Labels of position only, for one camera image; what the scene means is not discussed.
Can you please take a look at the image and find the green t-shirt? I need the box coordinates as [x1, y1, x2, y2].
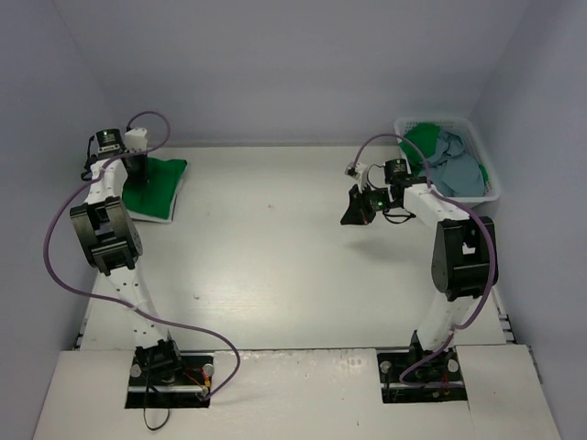
[121, 158, 188, 216]

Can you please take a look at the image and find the white t-shirt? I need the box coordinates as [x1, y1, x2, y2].
[126, 159, 188, 225]

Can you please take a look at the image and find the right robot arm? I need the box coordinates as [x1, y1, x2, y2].
[340, 159, 498, 378]

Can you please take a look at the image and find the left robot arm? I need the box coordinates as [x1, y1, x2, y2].
[70, 127, 183, 385]

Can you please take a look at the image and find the light blue t-shirt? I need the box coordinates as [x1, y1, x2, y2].
[418, 127, 485, 198]

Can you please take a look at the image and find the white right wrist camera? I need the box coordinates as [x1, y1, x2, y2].
[345, 162, 370, 193]

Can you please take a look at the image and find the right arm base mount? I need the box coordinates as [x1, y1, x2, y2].
[376, 347, 468, 404]

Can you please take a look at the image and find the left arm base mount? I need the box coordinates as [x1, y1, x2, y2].
[125, 353, 215, 410]

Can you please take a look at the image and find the black loop cable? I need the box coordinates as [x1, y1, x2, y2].
[142, 387, 172, 431]

